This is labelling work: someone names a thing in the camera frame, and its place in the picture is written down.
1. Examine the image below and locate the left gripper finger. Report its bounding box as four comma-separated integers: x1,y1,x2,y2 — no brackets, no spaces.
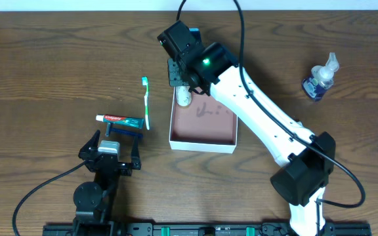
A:
78,130,100,160
131,136,140,164

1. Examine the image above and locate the Colgate toothpaste tube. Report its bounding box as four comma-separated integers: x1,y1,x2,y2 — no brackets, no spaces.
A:
96,115,145,128

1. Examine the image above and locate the white lotion tube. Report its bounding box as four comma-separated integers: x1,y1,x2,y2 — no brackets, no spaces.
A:
175,86,192,108

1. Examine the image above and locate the green white toothbrush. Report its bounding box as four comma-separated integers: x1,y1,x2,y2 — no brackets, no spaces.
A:
142,76,150,130

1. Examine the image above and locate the clear blue pump soap bottle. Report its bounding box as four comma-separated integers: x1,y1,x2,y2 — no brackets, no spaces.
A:
301,52,339,102

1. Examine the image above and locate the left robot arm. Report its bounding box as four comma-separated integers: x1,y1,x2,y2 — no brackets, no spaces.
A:
73,130,142,236

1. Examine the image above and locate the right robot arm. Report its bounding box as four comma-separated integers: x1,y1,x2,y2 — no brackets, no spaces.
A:
157,21,335,235

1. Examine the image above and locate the blue disposable razor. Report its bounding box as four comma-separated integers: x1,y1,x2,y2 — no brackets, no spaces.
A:
105,123,143,139

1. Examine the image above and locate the white box with pink interior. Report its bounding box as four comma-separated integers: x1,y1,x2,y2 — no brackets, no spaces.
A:
169,89,238,153

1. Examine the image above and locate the right black cable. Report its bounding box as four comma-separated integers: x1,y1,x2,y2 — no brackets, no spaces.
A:
175,0,366,209

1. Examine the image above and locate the black cable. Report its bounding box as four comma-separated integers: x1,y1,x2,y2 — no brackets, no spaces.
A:
12,159,88,236
175,0,366,209

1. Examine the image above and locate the left black cable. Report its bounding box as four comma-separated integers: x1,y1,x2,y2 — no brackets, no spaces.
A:
12,159,88,236

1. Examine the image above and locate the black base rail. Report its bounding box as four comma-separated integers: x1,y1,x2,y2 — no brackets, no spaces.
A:
42,221,373,236

